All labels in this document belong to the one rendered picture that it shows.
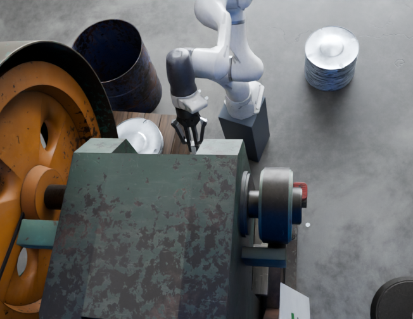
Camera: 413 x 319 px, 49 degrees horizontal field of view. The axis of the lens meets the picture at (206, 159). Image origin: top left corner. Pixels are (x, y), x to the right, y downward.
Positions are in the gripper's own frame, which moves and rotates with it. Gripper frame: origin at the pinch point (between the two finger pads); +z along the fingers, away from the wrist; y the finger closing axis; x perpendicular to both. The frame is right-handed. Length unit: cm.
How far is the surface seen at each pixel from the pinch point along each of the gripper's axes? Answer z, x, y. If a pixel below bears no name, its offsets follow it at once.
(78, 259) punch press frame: -27, 69, 11
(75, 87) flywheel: -36.8, 14.3, 28.8
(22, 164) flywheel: -32, 45, 33
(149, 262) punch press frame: -27, 70, -5
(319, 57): 23, -109, -51
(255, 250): -13, 55, -25
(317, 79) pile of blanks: 37, -110, -50
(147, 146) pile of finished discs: 36, -49, 37
